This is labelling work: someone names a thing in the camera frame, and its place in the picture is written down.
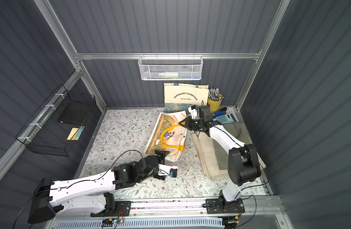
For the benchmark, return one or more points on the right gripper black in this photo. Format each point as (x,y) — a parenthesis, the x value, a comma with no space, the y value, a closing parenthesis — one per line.
(193,124)

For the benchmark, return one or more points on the olive green tote bag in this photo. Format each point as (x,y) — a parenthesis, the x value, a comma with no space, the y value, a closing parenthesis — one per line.
(226,140)

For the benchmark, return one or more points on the cream canvas bag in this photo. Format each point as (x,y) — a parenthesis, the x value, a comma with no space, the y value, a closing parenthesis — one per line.
(213,157)

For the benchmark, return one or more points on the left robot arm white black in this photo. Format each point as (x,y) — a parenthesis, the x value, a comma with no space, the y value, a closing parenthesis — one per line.
(93,194)

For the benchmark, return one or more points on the yellow sticky note pad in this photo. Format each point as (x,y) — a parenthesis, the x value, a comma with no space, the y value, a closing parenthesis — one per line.
(74,134)

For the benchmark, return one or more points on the white tote bag yellow handles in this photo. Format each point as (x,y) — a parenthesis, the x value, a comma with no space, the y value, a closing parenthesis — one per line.
(168,135)

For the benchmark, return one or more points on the blue stapler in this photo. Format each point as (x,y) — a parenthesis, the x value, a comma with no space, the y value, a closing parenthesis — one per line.
(219,112)

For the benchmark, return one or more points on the white wire mesh basket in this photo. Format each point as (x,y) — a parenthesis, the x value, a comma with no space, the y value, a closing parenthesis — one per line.
(188,67)

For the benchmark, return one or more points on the yellow pen holder cup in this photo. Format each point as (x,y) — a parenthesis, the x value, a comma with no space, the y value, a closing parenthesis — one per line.
(214,99)

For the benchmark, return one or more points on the black notebook in basket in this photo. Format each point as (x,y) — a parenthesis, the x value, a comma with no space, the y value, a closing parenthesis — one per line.
(75,114)

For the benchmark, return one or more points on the black wire wall basket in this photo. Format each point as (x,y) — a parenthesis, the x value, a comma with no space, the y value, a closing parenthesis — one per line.
(45,135)

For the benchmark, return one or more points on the cream tote bag black lettering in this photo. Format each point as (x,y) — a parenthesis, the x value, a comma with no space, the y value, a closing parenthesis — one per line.
(179,97)

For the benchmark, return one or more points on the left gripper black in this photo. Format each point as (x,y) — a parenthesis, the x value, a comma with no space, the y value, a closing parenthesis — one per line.
(160,154)

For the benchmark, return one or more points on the light blue calculator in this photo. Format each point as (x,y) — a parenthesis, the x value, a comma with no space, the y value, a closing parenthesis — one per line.
(227,119)

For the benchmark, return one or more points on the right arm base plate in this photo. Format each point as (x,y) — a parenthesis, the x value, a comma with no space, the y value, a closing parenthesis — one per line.
(219,206)

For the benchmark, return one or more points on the white bottle in basket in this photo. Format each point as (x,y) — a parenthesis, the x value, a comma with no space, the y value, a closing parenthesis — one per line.
(169,74)

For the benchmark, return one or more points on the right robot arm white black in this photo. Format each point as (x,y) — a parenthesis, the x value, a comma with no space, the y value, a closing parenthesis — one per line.
(243,163)

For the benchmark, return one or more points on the small green circuit board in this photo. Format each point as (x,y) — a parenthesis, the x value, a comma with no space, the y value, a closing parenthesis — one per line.
(110,223)

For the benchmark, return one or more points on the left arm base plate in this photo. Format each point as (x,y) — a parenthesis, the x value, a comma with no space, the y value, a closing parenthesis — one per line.
(115,209)

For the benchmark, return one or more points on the floral table mat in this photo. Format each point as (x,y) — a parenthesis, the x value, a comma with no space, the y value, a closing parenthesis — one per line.
(122,137)

